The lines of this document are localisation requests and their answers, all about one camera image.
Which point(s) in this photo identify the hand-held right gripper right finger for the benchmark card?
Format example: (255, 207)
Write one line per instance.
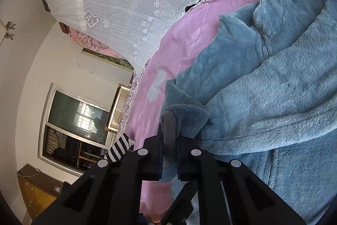
(188, 161)

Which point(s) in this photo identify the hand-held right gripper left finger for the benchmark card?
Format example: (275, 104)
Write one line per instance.
(154, 159)

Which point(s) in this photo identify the grey fleece towel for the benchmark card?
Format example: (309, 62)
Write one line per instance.
(250, 95)

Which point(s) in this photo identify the white knit garment black stripes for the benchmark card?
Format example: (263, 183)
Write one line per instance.
(118, 148)

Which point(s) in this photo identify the gold patterned blanket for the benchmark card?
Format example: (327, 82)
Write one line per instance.
(105, 56)

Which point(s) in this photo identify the pink bed sheet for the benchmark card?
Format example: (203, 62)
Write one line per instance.
(179, 43)

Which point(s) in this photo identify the yellow wooden cabinet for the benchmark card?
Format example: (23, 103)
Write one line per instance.
(34, 196)

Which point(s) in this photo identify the pink patterned blanket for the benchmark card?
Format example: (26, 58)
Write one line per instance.
(87, 40)

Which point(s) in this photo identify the silver door knob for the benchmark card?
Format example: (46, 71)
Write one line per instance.
(10, 35)
(10, 26)

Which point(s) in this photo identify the cream wooden bed frame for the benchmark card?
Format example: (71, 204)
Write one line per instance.
(118, 109)

